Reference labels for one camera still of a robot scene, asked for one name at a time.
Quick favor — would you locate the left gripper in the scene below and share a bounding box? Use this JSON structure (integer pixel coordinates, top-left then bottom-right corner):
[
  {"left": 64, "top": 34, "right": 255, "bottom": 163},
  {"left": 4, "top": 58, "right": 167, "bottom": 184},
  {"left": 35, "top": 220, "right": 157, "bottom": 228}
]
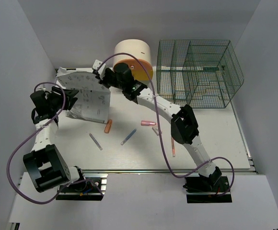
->
[{"left": 49, "top": 86, "right": 79, "bottom": 113}]

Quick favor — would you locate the white paper booklet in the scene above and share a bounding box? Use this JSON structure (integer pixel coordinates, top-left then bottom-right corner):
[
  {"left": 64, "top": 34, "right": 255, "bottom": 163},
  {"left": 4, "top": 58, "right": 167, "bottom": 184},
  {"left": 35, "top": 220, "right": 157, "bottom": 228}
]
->
[{"left": 56, "top": 67, "right": 111, "bottom": 124}]

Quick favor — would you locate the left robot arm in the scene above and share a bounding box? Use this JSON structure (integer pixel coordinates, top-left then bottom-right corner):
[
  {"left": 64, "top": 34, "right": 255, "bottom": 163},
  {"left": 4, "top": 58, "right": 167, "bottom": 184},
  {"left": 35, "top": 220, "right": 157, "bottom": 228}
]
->
[{"left": 23, "top": 86, "right": 87, "bottom": 193}]

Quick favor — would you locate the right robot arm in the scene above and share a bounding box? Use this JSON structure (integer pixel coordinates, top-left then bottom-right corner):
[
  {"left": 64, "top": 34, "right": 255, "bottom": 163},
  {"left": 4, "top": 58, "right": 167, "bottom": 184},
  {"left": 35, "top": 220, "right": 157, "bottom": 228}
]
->
[{"left": 93, "top": 61, "right": 222, "bottom": 191}]

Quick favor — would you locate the round drawer storage box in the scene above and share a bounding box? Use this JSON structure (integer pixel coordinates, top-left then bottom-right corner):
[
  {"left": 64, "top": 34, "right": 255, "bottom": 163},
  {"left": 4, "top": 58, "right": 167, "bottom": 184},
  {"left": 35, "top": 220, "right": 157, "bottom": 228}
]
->
[{"left": 113, "top": 39, "right": 153, "bottom": 83}]

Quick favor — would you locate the orange highlighter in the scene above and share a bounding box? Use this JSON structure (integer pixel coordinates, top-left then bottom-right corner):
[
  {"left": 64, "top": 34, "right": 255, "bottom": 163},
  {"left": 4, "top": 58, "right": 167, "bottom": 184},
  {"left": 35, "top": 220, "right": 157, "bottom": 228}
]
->
[{"left": 104, "top": 119, "right": 113, "bottom": 134}]

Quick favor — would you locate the pink highlighter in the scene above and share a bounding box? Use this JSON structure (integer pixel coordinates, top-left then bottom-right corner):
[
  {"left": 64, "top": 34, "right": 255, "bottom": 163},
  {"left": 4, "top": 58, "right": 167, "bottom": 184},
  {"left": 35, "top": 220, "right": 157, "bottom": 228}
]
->
[{"left": 140, "top": 120, "right": 157, "bottom": 127}]

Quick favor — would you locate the purple pen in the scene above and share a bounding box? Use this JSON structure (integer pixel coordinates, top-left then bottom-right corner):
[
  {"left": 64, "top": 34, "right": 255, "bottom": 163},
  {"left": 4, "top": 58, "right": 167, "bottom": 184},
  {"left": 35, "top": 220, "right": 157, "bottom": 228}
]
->
[{"left": 89, "top": 133, "right": 103, "bottom": 150}]

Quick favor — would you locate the blue pen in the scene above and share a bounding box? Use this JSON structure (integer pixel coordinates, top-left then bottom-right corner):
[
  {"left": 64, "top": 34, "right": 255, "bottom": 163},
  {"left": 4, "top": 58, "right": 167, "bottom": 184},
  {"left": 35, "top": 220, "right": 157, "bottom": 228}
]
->
[{"left": 120, "top": 129, "right": 137, "bottom": 146}]

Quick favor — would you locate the white eraser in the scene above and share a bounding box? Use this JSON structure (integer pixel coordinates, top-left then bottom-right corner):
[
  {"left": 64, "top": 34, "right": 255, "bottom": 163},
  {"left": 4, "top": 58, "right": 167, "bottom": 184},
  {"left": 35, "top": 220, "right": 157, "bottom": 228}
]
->
[{"left": 152, "top": 127, "right": 160, "bottom": 136}]

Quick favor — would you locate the orange pen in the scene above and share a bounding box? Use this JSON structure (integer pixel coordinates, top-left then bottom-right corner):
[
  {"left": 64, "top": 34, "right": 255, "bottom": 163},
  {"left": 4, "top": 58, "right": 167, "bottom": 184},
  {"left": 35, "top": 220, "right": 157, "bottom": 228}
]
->
[{"left": 171, "top": 138, "right": 176, "bottom": 157}]

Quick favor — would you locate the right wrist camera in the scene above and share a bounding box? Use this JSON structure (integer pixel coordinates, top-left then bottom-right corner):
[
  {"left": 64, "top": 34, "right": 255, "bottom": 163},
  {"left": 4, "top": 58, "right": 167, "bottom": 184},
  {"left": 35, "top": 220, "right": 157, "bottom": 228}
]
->
[{"left": 92, "top": 59, "right": 107, "bottom": 78}]

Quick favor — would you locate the green wire mesh organizer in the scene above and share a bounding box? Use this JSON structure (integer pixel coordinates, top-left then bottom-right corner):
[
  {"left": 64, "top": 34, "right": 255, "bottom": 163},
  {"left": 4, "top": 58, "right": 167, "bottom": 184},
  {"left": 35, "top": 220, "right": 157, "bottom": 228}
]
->
[{"left": 156, "top": 39, "right": 244, "bottom": 109}]

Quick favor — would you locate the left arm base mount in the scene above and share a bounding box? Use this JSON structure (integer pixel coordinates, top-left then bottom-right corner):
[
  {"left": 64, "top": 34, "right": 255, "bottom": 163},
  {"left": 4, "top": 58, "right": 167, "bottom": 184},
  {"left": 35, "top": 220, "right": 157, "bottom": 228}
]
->
[{"left": 56, "top": 174, "right": 107, "bottom": 201}]

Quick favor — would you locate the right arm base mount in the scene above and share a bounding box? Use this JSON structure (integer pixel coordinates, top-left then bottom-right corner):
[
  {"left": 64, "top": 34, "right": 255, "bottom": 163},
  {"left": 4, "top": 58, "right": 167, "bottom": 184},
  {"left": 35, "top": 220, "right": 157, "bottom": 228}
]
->
[{"left": 183, "top": 176, "right": 232, "bottom": 204}]

